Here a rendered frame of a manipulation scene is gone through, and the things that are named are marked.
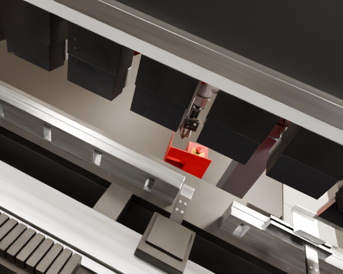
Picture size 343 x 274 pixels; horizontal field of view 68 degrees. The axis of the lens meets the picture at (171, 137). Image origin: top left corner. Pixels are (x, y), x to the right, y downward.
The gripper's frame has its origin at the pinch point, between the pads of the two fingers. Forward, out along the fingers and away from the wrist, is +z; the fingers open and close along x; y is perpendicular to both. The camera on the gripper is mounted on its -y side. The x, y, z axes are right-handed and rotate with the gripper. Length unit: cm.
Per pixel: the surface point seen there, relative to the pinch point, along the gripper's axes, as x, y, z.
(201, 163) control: 11.4, 10.5, 4.7
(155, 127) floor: -15, -114, 74
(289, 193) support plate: 39, 34, -13
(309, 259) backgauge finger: 39, 58, -12
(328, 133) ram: 22, 53, -47
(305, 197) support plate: 45, 33, -13
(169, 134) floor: 0, -110, 75
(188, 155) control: 4.2, 10.7, 2.5
